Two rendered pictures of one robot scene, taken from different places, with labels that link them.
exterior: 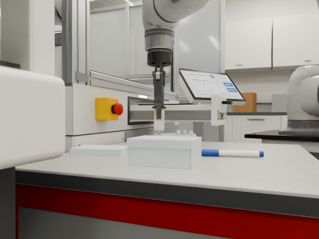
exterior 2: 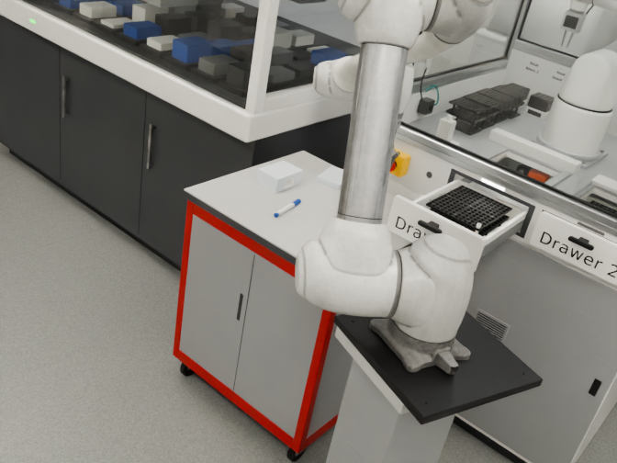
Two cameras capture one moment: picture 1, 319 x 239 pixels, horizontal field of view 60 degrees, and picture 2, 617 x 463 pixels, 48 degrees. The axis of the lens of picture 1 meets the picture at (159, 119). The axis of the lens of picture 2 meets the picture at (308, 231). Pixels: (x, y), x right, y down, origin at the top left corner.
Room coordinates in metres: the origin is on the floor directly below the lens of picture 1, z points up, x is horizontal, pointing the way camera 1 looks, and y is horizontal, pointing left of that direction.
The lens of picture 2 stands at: (1.16, -1.98, 1.77)
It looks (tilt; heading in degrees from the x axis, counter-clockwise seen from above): 30 degrees down; 104
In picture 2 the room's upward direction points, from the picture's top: 11 degrees clockwise
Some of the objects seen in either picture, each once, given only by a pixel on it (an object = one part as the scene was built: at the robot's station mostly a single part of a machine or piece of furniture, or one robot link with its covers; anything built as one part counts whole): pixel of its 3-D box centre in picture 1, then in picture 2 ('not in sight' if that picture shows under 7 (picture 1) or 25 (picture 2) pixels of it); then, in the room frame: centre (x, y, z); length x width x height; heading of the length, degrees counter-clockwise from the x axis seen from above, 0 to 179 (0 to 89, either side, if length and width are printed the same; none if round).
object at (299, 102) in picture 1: (310, 93); (431, 282); (1.13, -0.61, 0.95); 0.18 x 0.16 x 0.22; 23
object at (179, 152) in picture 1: (165, 150); (279, 176); (0.54, -0.01, 0.79); 0.13 x 0.09 x 0.05; 70
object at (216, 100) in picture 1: (220, 110); (433, 232); (1.08, -0.24, 0.87); 0.29 x 0.02 x 0.11; 159
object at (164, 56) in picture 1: (159, 68); not in sight; (0.84, 0.00, 1.00); 0.08 x 0.07 x 0.09; 176
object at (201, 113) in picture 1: (169, 113); (467, 215); (1.16, -0.04, 0.86); 0.40 x 0.26 x 0.06; 69
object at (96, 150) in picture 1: (101, 150); (335, 176); (0.69, 0.15, 0.77); 0.13 x 0.09 x 0.02; 82
